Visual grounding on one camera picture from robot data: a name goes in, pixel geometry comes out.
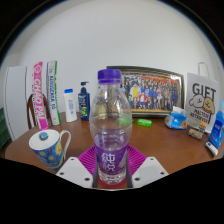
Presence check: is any small brown patterned box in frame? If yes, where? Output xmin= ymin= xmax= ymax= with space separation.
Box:
xmin=187 ymin=127 xmax=204 ymax=140

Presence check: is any dark blue pump bottle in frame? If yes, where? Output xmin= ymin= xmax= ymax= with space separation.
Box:
xmin=77 ymin=81 xmax=91 ymax=122

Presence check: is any flat round red coaster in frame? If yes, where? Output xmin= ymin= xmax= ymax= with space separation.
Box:
xmin=98 ymin=180 xmax=128 ymax=190

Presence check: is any white refrigerator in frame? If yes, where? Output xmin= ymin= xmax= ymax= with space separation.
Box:
xmin=2 ymin=65 xmax=34 ymax=142

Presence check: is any blue tissue pack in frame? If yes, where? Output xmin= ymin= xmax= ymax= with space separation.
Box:
xmin=163 ymin=105 xmax=188 ymax=130

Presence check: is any blue detergent bottle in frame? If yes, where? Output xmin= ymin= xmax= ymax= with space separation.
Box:
xmin=208 ymin=99 xmax=224 ymax=149

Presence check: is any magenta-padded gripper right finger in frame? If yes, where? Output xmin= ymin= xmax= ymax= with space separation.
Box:
xmin=125 ymin=145 xmax=170 ymax=189

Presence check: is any small green box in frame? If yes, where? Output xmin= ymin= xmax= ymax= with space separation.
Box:
xmin=136 ymin=118 xmax=153 ymax=128

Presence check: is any white blue-patterned mug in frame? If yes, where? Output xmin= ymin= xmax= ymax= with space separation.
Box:
xmin=28 ymin=128 xmax=72 ymax=173

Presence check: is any dark wooden chair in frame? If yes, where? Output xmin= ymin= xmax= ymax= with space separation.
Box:
xmin=26 ymin=93 xmax=53 ymax=131

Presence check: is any clear purple-label water bottle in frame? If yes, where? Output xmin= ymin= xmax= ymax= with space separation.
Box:
xmin=88 ymin=68 xmax=134 ymax=186

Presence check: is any framed group photo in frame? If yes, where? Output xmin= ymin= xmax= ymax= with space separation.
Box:
xmin=106 ymin=65 xmax=185 ymax=118

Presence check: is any white printed paper bag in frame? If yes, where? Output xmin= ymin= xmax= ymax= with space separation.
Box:
xmin=184 ymin=61 xmax=221 ymax=134

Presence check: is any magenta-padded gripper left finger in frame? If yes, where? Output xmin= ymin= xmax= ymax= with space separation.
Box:
xmin=55 ymin=145 xmax=99 ymax=189

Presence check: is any white bottle with blue cap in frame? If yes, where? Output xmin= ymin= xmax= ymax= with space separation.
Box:
xmin=63 ymin=88 xmax=78 ymax=123

